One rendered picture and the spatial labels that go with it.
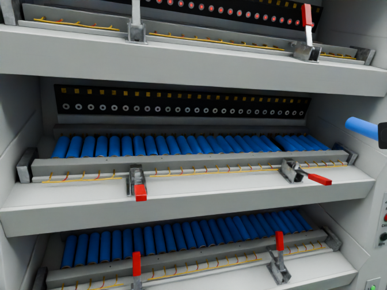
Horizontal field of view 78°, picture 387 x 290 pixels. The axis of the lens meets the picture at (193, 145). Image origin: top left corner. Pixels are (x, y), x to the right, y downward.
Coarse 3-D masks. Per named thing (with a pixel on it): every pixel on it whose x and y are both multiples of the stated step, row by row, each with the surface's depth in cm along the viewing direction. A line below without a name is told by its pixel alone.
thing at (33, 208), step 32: (32, 128) 38; (320, 128) 58; (0, 160) 28; (32, 160) 33; (352, 160) 48; (384, 160) 44; (0, 192) 28; (32, 192) 31; (64, 192) 32; (96, 192) 32; (160, 192) 34; (192, 192) 35; (224, 192) 36; (256, 192) 38; (288, 192) 40; (320, 192) 43; (352, 192) 45; (32, 224) 30; (64, 224) 31; (96, 224) 32
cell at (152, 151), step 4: (148, 136) 44; (144, 140) 44; (148, 140) 43; (152, 140) 43; (148, 144) 42; (152, 144) 42; (148, 148) 41; (152, 148) 40; (156, 148) 42; (148, 152) 40; (152, 152) 39; (156, 152) 40
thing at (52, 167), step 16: (48, 160) 33; (64, 160) 34; (80, 160) 34; (96, 160) 35; (112, 160) 35; (128, 160) 36; (144, 160) 36; (160, 160) 37; (176, 160) 38; (192, 160) 38; (208, 160) 39; (224, 160) 40; (240, 160) 41; (256, 160) 42; (272, 160) 43; (304, 160) 45; (320, 160) 47; (336, 160) 48; (112, 176) 34; (160, 176) 36
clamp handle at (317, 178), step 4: (296, 164) 40; (296, 168) 41; (300, 172) 39; (304, 172) 39; (308, 176) 37; (312, 176) 37; (316, 176) 36; (320, 176) 36; (312, 180) 37; (316, 180) 36; (320, 180) 35; (324, 180) 34; (328, 180) 34; (324, 184) 34; (328, 184) 34
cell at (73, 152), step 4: (76, 136) 41; (72, 140) 40; (76, 140) 39; (80, 140) 40; (72, 144) 38; (76, 144) 38; (80, 144) 39; (72, 148) 37; (76, 148) 38; (80, 148) 39; (68, 152) 36; (72, 152) 36; (76, 152) 37; (80, 152) 38; (68, 156) 36; (72, 156) 36; (76, 156) 36
